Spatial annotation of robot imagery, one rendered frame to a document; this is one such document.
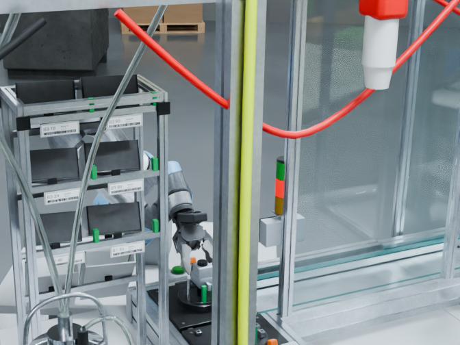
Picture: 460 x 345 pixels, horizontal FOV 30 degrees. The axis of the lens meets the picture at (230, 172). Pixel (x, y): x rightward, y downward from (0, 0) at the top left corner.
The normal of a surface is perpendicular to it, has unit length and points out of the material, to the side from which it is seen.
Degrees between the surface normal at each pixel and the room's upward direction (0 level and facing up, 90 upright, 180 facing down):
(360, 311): 90
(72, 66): 90
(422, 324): 0
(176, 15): 90
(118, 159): 65
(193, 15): 90
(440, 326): 0
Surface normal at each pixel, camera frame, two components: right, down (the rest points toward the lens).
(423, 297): 0.44, 0.32
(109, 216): 0.26, -0.10
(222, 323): -0.90, 0.13
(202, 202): 0.02, -0.94
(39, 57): 0.00, 0.34
